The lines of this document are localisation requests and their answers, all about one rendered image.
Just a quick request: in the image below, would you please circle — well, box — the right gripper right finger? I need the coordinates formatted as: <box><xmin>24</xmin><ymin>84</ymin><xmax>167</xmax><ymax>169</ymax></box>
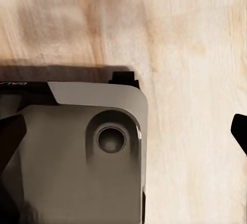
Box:
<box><xmin>231</xmin><ymin>113</ymin><xmax>247</xmax><ymax>155</ymax></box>

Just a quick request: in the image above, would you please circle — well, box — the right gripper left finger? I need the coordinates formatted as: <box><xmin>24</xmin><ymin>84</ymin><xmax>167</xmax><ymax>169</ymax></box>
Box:
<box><xmin>0</xmin><ymin>114</ymin><xmax>27</xmax><ymax>175</ymax></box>

